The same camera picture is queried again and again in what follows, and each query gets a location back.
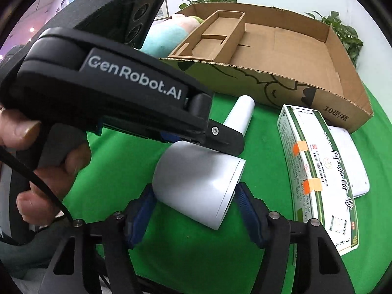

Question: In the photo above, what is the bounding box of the narrow cardboard insert box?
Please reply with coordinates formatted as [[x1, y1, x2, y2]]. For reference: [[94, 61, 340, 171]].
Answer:
[[168, 10, 246, 64]]

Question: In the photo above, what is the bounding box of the black cable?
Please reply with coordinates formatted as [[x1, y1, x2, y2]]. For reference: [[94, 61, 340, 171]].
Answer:
[[0, 146, 74, 247]]

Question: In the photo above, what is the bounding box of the pink pig plush toy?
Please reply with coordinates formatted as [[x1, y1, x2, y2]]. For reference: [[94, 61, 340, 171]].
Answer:
[[140, 14, 204, 58]]

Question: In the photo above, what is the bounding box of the green white medicine box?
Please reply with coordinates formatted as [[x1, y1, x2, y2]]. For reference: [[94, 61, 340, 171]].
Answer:
[[276, 105, 359, 255]]

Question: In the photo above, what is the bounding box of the person's left hand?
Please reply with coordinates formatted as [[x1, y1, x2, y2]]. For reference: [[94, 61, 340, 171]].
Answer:
[[1, 108, 92, 226]]

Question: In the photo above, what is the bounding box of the left potted plant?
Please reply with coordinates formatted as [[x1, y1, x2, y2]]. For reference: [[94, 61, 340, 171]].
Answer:
[[179, 0, 237, 10]]

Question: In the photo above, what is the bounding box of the white lint roller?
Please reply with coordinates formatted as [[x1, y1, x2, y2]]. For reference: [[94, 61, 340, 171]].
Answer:
[[151, 95, 256, 231]]

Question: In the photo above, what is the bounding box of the large cardboard tray box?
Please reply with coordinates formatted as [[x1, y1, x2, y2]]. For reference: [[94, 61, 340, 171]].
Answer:
[[164, 3, 373, 132]]

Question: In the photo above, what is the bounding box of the right potted plant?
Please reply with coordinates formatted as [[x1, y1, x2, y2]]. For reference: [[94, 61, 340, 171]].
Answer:
[[305, 11, 363, 68]]

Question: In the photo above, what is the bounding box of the potted plant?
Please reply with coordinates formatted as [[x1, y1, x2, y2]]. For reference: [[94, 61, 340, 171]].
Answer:
[[179, 0, 237, 10], [305, 11, 363, 68]]

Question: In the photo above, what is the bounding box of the white plastic case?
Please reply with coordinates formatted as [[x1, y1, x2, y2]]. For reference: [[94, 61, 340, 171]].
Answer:
[[328, 125, 370, 198]]

